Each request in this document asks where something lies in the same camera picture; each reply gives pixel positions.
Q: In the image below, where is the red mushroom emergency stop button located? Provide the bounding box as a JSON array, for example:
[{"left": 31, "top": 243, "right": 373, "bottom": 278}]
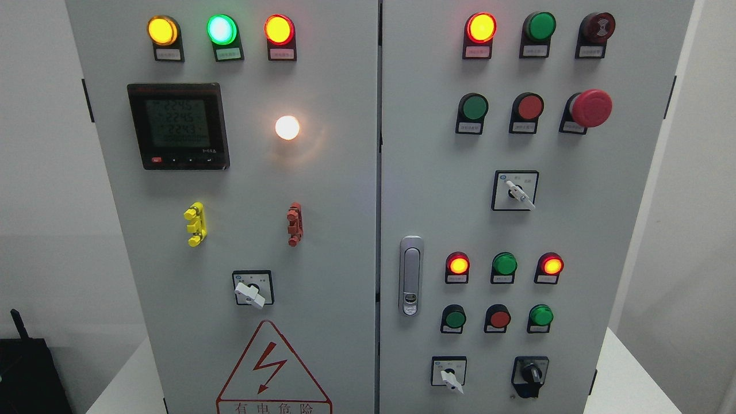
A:
[{"left": 559, "top": 89, "right": 613, "bottom": 135}]

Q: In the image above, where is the white-handled selector switch upper right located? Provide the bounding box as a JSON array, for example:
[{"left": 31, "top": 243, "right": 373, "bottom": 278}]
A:
[{"left": 491, "top": 170, "right": 539, "bottom": 210}]

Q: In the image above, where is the white-handled selector switch left door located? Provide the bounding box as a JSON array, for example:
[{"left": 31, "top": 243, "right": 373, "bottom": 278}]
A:
[{"left": 232, "top": 270, "right": 274, "bottom": 309}]

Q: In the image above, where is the small green lamp middle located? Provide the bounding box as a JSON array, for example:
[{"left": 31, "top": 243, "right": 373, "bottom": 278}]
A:
[{"left": 490, "top": 252, "right": 518, "bottom": 285}]

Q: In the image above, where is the red-rimmed amber indicator lamp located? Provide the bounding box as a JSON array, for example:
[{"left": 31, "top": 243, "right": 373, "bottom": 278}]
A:
[{"left": 264, "top": 14, "right": 297, "bottom": 61}]

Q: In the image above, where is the small green lamp lower right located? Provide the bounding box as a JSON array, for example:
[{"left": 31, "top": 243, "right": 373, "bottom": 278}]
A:
[{"left": 526, "top": 304, "right": 554, "bottom": 334}]

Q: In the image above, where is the small red lamp right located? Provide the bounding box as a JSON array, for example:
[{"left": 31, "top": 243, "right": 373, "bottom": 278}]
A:
[{"left": 534, "top": 252, "right": 565, "bottom": 285}]

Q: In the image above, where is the green unlit lamp top right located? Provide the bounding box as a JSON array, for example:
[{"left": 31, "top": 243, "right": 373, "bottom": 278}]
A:
[{"left": 519, "top": 11, "right": 557, "bottom": 59}]

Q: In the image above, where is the small green push button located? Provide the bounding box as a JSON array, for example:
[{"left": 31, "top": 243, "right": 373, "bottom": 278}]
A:
[{"left": 440, "top": 304, "right": 467, "bottom": 335}]

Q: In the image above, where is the white-handled selector switch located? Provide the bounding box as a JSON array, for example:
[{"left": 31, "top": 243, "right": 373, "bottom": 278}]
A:
[
  {"left": 491, "top": 170, "right": 539, "bottom": 210},
  {"left": 430, "top": 356, "right": 467, "bottom": 395}
]

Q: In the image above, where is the small red lit lamp left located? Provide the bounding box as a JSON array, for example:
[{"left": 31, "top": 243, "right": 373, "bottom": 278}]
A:
[{"left": 444, "top": 251, "right": 470, "bottom": 285}]

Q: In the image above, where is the lit green indicator lamp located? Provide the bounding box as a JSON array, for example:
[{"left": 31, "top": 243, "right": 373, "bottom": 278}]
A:
[{"left": 206, "top": 14, "right": 244, "bottom": 62}]

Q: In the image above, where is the yellow indicator lamp top left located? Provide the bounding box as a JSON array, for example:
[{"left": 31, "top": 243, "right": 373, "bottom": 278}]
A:
[{"left": 147, "top": 15, "right": 185, "bottom": 62}]

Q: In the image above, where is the black device with antenna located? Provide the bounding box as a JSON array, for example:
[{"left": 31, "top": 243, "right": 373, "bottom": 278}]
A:
[{"left": 1, "top": 309, "right": 72, "bottom": 413}]

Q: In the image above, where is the black rotary knob switch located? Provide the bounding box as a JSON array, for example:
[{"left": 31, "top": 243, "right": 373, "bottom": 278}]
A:
[{"left": 512, "top": 356, "right": 549, "bottom": 398}]

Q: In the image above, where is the red terminal connector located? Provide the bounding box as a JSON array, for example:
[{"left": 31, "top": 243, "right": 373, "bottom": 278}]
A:
[{"left": 286, "top": 202, "right": 304, "bottom": 247}]

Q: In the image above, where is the red push button upper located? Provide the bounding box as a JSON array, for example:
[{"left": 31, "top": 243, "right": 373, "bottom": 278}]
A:
[{"left": 508, "top": 92, "right": 544, "bottom": 135}]

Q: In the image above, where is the green push button upper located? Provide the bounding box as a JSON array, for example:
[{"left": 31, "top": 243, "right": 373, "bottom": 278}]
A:
[{"left": 455, "top": 93, "right": 489, "bottom": 135}]

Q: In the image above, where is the red lit lamp right door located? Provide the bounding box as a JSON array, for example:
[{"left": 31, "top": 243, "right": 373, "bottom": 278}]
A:
[{"left": 462, "top": 11, "right": 497, "bottom": 60}]

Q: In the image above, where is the white-handled selector switch bottom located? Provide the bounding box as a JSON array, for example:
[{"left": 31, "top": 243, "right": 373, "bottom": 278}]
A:
[{"left": 430, "top": 356, "right": 467, "bottom": 395}]

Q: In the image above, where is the dark red buzzer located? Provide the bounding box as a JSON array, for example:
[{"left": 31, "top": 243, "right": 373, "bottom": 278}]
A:
[{"left": 575, "top": 11, "right": 616, "bottom": 59}]

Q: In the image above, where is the silver cabinet door latch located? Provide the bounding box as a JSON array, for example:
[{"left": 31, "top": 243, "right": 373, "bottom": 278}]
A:
[{"left": 398, "top": 235, "right": 425, "bottom": 316}]

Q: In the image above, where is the red high voltage warning sticker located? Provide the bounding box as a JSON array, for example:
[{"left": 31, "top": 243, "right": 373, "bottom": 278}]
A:
[{"left": 216, "top": 320, "right": 333, "bottom": 413}]

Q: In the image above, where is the small green lamp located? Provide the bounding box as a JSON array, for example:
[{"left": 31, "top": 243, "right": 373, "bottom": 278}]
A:
[
  {"left": 526, "top": 304, "right": 554, "bottom": 334},
  {"left": 490, "top": 252, "right": 518, "bottom": 285}
]

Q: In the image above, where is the yellow terminal connector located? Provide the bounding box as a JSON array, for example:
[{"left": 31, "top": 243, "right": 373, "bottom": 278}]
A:
[{"left": 183, "top": 202, "right": 208, "bottom": 247}]

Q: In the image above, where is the black digital power meter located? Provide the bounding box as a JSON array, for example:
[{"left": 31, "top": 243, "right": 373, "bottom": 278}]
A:
[{"left": 127, "top": 82, "right": 231, "bottom": 170}]

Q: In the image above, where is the grey electrical control cabinet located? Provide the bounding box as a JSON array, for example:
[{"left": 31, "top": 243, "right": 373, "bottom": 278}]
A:
[{"left": 66, "top": 1, "right": 694, "bottom": 413}]

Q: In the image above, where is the white glowing indicator lamp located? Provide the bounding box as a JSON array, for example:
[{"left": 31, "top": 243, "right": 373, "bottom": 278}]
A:
[{"left": 274, "top": 115, "right": 301, "bottom": 141}]

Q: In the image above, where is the small red push button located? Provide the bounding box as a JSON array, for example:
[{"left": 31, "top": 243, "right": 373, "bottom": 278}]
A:
[{"left": 484, "top": 304, "right": 512, "bottom": 334}]

